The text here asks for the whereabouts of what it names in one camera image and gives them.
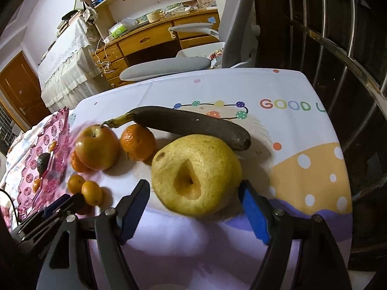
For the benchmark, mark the wooden desk with drawers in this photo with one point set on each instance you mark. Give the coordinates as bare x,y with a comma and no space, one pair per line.
151,42

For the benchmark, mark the cartoon printed tablecloth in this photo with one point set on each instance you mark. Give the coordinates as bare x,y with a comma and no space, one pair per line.
295,160

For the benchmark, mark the pink plastic fruit bowl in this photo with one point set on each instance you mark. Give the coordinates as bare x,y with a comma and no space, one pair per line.
56,128

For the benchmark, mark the brown small fruit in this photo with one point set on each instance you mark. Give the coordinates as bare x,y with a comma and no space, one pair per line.
86,210

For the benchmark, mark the yellow pear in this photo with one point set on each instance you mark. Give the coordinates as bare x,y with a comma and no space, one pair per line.
196,175

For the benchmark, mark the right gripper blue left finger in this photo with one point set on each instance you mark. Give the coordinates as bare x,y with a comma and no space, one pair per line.
130,210

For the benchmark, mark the small yellow orange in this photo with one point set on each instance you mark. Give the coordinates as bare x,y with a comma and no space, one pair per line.
92,193
75,184

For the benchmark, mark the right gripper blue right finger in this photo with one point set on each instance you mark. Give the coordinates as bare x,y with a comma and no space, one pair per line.
258,210

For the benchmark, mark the metal window grille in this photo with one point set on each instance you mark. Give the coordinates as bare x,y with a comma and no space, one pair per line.
340,46

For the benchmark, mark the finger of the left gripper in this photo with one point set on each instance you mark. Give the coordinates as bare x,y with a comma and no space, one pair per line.
76,202
58,205

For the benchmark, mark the green tissue pack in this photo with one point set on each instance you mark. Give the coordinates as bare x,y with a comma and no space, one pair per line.
116,30

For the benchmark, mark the brown wooden door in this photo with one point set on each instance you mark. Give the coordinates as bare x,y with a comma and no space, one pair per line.
21,89

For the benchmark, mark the orange mandarin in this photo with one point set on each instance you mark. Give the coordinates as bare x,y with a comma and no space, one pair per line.
138,142
52,146
77,165
36,185

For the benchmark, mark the lace covered cabinet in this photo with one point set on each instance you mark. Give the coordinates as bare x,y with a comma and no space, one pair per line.
68,74

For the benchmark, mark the dark overripe banana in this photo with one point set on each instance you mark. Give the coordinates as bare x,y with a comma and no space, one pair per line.
185,123

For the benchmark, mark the dark green avocado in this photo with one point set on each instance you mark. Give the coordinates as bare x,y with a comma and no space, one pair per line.
43,162

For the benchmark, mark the white tray on chair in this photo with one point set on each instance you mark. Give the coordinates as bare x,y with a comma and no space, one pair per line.
211,51

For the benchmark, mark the grey office chair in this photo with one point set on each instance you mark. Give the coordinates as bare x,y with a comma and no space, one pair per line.
236,46

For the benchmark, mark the red yellow apple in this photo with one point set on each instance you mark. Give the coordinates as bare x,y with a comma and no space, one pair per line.
97,147

